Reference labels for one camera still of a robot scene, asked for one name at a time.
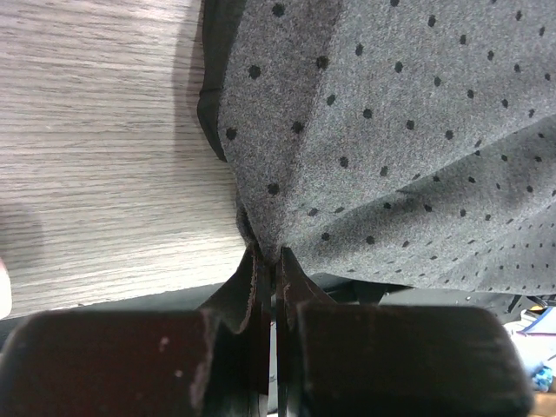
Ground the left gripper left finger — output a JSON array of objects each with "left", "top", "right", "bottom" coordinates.
[{"left": 201, "top": 244, "right": 272, "bottom": 396}]

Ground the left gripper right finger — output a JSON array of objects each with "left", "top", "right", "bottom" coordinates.
[{"left": 275, "top": 248, "right": 347, "bottom": 416}]

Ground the grey dotted garment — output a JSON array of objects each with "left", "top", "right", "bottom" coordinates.
[{"left": 197, "top": 1, "right": 555, "bottom": 295}]

